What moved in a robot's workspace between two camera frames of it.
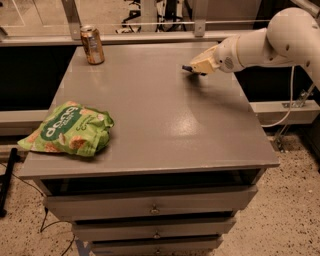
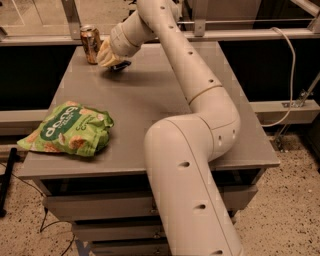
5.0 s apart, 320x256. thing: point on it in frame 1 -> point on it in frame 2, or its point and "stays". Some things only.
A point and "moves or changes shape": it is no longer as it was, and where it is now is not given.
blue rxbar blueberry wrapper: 187,68 moves or changes shape
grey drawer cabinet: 185,159 stays
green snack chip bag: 72,128 stays
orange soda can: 93,44 stays
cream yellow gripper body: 225,56 -> 120,44
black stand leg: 5,179 stays
